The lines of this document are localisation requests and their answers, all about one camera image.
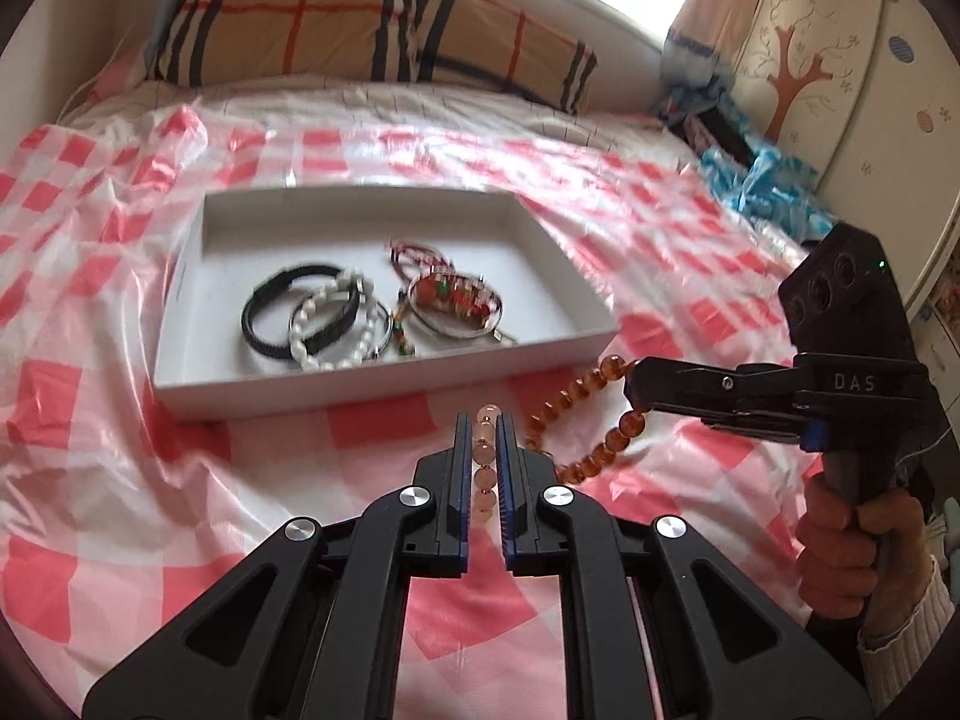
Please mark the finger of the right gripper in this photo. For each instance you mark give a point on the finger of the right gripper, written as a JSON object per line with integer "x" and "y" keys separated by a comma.
{"x": 781, "y": 427}
{"x": 756, "y": 389}

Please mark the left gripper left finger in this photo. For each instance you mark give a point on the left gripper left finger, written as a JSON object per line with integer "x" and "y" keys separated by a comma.
{"x": 310, "y": 623}

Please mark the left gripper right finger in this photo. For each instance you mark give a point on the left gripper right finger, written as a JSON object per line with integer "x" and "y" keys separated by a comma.
{"x": 656, "y": 622}

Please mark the thin silver bangle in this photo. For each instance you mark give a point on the thin silver bangle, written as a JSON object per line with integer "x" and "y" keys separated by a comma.
{"x": 457, "y": 306}

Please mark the silver engraved bangle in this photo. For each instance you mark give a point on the silver engraved bangle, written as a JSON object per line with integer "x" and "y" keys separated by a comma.
{"x": 377, "y": 332}

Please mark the right hand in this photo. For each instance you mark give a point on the right hand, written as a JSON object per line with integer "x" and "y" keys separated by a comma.
{"x": 869, "y": 561}

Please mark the white knit right sleeve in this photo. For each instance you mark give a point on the white knit right sleeve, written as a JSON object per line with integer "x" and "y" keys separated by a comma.
{"x": 891, "y": 662}

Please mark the blue patterned plastic bag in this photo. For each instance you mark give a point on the blue patterned plastic bag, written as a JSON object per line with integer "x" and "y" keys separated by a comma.
{"x": 743, "y": 170}

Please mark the white cardboard box tray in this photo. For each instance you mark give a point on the white cardboard box tray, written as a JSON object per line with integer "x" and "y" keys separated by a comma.
{"x": 271, "y": 290}

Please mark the pink cartoon curtain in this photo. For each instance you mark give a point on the pink cartoon curtain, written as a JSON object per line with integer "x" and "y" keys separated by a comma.
{"x": 705, "y": 40}

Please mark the white tree painted wardrobe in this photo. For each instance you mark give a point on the white tree painted wardrobe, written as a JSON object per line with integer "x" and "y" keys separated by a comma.
{"x": 865, "y": 92}

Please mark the white bed sheet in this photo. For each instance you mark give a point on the white bed sheet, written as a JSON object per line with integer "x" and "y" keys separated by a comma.
{"x": 297, "y": 101}

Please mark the beige plaid pillow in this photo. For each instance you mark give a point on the beige plaid pillow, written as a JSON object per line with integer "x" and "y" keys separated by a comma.
{"x": 485, "y": 44}

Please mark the black right camera box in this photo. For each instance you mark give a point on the black right camera box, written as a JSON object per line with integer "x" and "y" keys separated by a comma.
{"x": 843, "y": 300}

